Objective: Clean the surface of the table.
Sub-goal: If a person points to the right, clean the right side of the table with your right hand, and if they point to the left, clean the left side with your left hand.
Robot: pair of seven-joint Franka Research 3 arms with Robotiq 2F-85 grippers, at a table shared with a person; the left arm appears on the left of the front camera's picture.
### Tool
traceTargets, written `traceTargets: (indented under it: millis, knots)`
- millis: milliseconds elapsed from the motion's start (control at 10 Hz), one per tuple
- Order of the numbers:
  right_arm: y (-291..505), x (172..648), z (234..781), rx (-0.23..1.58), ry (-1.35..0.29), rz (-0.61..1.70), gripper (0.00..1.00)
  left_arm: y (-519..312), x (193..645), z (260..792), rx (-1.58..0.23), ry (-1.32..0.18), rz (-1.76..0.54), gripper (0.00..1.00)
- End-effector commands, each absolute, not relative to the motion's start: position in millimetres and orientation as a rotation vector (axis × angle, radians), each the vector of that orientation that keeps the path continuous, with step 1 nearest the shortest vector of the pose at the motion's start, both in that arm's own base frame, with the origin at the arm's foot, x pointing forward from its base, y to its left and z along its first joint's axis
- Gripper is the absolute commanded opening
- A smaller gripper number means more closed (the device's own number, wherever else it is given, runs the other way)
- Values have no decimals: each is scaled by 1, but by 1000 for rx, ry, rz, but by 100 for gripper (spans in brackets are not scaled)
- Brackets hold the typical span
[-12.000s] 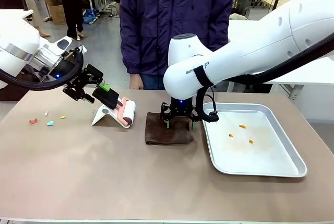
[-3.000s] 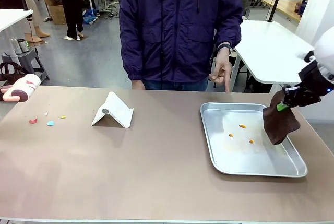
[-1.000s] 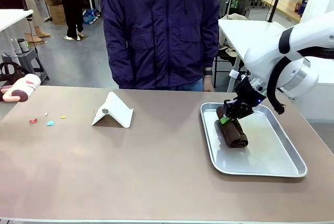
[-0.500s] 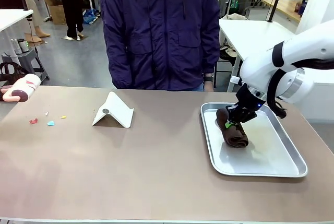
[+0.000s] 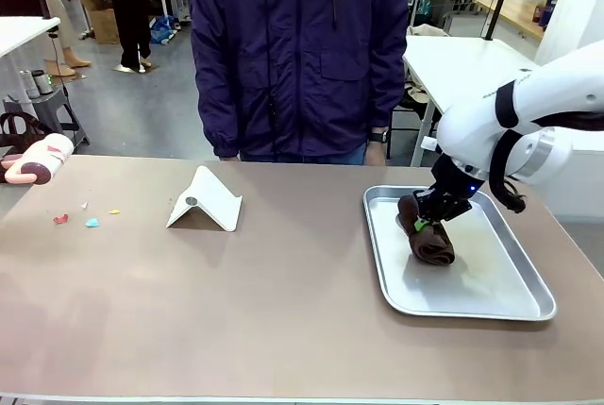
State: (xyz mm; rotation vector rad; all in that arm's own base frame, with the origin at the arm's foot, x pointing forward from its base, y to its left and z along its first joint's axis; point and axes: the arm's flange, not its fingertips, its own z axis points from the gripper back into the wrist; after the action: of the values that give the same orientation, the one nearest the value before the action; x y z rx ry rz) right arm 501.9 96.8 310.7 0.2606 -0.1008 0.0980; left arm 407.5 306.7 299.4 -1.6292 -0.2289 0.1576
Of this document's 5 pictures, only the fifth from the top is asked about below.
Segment person in navy jacket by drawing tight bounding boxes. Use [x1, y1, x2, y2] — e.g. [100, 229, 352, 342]
[186, 0, 411, 160]

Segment grey cup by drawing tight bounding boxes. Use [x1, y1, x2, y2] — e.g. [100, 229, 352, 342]
[18, 69, 41, 99]

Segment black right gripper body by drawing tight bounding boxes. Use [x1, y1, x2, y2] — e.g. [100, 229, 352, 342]
[428, 154, 485, 211]

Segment blue plastic bag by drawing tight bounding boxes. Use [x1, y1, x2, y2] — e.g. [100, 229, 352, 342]
[149, 14, 178, 45]

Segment wooden workbench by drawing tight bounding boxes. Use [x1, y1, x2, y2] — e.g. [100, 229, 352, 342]
[471, 0, 549, 42]

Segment brown towel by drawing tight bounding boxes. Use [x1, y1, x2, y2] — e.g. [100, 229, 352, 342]
[394, 194, 457, 267]

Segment dark brown bag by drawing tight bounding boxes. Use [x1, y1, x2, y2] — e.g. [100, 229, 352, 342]
[0, 111, 54, 160]

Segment bystander in beige trousers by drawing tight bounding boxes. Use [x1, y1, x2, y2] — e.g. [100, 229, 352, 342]
[40, 0, 93, 78]

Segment person left hand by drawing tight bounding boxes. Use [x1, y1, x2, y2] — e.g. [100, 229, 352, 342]
[364, 140, 387, 167]

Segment small white table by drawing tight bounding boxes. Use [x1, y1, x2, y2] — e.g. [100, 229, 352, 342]
[0, 16, 62, 59]

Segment silver metal tray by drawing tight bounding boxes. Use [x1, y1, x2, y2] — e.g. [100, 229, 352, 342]
[362, 184, 558, 322]

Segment pink lint roller white roll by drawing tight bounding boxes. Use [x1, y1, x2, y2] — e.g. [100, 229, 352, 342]
[0, 132, 76, 187]

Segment cardboard box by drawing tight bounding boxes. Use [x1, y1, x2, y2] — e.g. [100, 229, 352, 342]
[76, 0, 120, 45]

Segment bystander in black trousers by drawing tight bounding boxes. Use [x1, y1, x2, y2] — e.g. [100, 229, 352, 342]
[102, 0, 153, 75]

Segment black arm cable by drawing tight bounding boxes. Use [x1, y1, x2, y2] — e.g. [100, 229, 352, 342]
[488, 128, 528, 214]

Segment blue jeans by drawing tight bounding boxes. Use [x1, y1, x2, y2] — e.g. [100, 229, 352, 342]
[239, 142, 370, 166]

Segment large white table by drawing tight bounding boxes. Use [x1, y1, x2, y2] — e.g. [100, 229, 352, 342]
[403, 35, 542, 168]

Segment white folded stand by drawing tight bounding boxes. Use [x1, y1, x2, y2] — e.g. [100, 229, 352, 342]
[164, 164, 243, 233]

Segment grey metal step stool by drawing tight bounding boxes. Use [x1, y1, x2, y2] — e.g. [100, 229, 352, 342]
[2, 86, 92, 147]

